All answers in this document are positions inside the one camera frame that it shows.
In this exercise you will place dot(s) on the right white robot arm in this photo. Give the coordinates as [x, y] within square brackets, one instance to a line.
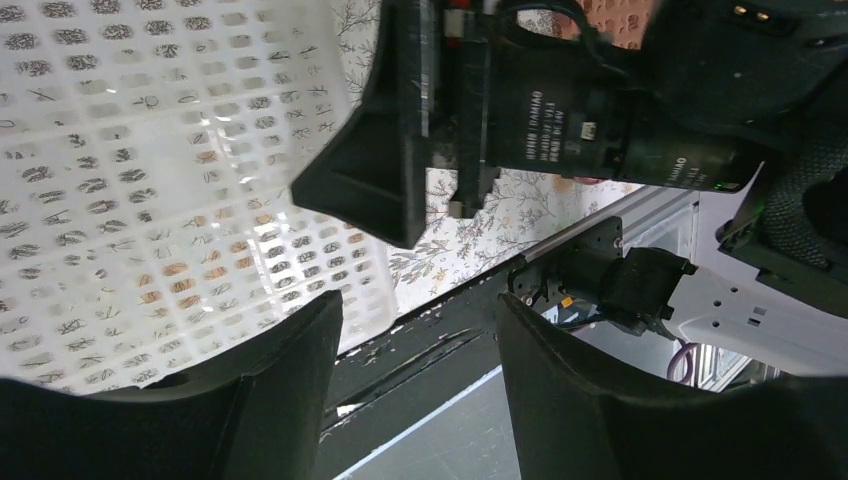
[721, 96]

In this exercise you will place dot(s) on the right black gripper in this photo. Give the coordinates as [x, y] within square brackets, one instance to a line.
[530, 85]

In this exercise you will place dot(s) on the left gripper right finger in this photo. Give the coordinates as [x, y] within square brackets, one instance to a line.
[580, 413]

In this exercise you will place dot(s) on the white plastic basket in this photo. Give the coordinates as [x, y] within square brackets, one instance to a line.
[148, 151]

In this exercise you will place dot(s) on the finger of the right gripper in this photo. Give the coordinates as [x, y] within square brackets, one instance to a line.
[372, 174]

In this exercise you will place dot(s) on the floral table mat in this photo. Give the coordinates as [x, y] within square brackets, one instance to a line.
[523, 208]

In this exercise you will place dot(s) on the pink plastic basket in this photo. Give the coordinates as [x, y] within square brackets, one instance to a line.
[623, 22]

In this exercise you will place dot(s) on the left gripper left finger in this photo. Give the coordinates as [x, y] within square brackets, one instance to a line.
[252, 412]

